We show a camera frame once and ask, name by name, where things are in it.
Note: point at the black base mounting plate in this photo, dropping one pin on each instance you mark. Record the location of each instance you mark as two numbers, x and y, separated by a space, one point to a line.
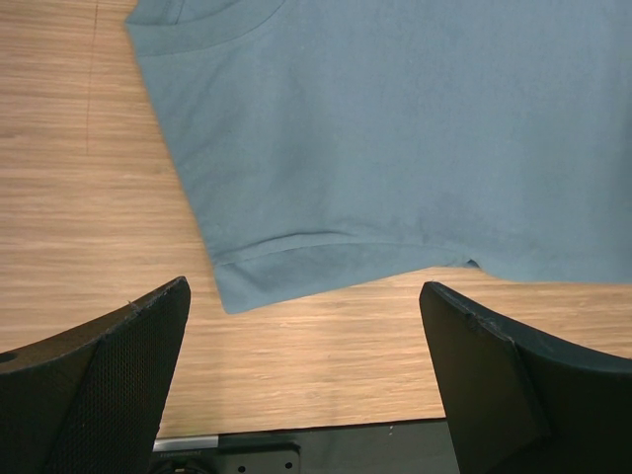
418 446

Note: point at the blue-grey t shirt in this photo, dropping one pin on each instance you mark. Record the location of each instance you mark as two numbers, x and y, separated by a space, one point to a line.
323 144

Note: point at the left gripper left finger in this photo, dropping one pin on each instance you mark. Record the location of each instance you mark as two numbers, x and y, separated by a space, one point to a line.
91 399

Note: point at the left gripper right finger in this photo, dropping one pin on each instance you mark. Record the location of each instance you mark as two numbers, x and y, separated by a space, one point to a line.
518 400

